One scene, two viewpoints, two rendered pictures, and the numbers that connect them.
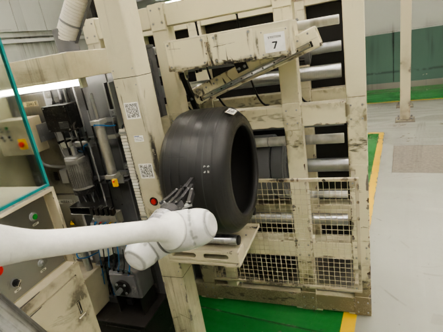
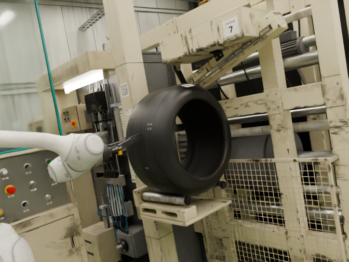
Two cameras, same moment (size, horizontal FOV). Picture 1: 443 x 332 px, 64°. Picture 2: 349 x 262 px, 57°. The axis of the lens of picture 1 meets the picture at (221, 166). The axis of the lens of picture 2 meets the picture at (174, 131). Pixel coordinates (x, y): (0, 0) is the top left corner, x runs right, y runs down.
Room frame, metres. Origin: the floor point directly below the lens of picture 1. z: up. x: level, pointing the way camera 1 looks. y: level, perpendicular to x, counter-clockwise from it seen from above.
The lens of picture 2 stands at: (-0.02, -0.65, 1.32)
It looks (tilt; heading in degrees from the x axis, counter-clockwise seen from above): 3 degrees down; 24
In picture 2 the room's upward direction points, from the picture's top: 10 degrees counter-clockwise
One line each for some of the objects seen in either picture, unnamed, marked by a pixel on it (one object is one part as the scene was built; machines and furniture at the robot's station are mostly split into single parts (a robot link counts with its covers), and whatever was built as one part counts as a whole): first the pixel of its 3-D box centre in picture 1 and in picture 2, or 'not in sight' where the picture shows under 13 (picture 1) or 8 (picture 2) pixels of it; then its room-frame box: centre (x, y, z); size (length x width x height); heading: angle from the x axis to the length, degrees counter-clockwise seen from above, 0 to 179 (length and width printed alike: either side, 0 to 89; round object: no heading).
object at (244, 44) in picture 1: (232, 47); (210, 39); (1.81, -0.14, 1.71); 0.61 x 0.25 x 0.15; 68
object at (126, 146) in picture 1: (136, 174); (130, 143); (1.66, 0.42, 1.19); 0.05 x 0.04 x 0.48; 158
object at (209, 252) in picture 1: (205, 250); (166, 210); (1.45, 0.14, 0.83); 0.36 x 0.09 x 0.06; 68
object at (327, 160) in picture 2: (277, 234); (257, 218); (1.80, -0.25, 0.65); 0.90 x 0.02 x 0.70; 68
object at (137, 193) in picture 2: not in sight; (161, 188); (1.65, 0.25, 0.90); 0.40 x 0.03 x 0.10; 158
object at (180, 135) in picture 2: not in sight; (195, 151); (2.02, 0.14, 1.05); 0.20 x 0.15 x 0.30; 68
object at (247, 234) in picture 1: (216, 241); (186, 208); (1.58, 0.09, 0.80); 0.37 x 0.36 x 0.02; 158
